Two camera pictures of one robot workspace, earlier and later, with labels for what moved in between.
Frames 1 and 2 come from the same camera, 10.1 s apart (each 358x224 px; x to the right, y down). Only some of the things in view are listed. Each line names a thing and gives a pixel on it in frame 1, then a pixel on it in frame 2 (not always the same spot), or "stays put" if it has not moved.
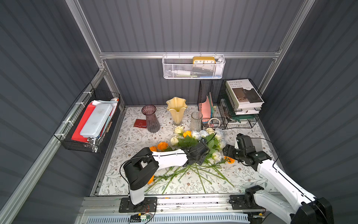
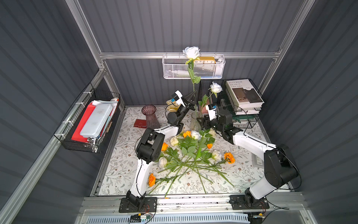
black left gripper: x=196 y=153 → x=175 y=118
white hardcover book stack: x=244 y=97 stays put
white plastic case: x=97 y=119 stays put
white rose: x=196 y=135 → x=192 y=53
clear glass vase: x=196 y=121 stays put
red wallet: x=140 y=123 stays put
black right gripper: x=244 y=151 → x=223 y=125
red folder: x=77 y=136 stays put
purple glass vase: x=152 y=122 stays put
